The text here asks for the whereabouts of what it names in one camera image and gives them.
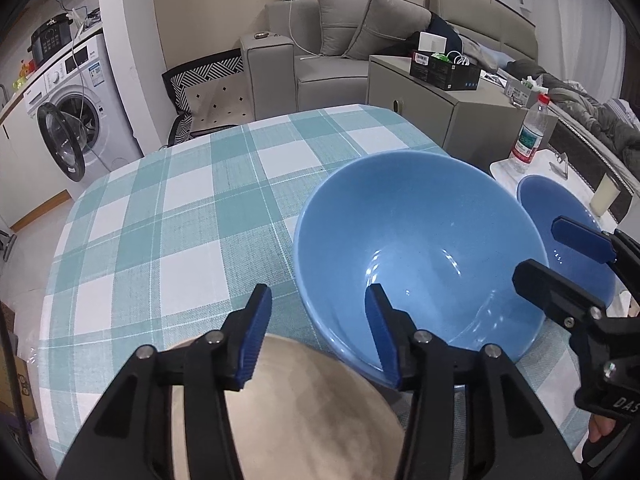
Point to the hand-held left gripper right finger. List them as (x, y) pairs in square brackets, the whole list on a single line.
[(382, 335)]

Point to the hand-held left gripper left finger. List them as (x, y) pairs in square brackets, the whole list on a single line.
[(252, 340)]

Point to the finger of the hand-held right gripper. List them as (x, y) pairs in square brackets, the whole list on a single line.
[(550, 287), (582, 240)]

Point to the blue bowl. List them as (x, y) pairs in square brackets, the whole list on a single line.
[(425, 230), (545, 205)]

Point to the beige plate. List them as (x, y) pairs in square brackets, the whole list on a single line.
[(310, 420)]

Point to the person's right hand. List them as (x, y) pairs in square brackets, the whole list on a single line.
[(602, 427)]

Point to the white cup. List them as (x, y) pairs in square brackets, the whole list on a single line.
[(604, 195)]

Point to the white marble side table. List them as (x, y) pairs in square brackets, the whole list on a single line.
[(582, 180)]

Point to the metal phone stand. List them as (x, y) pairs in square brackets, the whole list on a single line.
[(561, 165)]

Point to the clear water bottle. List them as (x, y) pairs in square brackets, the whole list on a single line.
[(527, 140)]

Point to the grey quilted blanket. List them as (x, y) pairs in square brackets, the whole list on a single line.
[(600, 110)]

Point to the teal checked tablecloth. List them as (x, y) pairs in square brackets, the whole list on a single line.
[(175, 210)]

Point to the grey side cabinet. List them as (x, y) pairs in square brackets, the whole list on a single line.
[(425, 105)]

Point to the black carton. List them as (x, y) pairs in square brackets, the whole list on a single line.
[(450, 77)]

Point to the small white box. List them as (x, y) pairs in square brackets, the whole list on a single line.
[(434, 42)]

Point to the dark navy cushion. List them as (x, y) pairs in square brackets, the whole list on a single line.
[(445, 27)]

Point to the grey sofa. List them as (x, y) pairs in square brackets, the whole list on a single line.
[(325, 75)]

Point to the white washing machine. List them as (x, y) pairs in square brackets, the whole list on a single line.
[(100, 110)]

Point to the white kitchen base cabinet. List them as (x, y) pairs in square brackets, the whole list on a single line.
[(25, 175)]

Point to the grey cushion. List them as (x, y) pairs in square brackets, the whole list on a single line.
[(340, 20), (390, 25)]

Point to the yellow toy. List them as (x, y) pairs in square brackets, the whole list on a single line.
[(28, 66)]

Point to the black pressure cooker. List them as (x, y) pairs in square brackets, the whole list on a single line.
[(52, 37)]

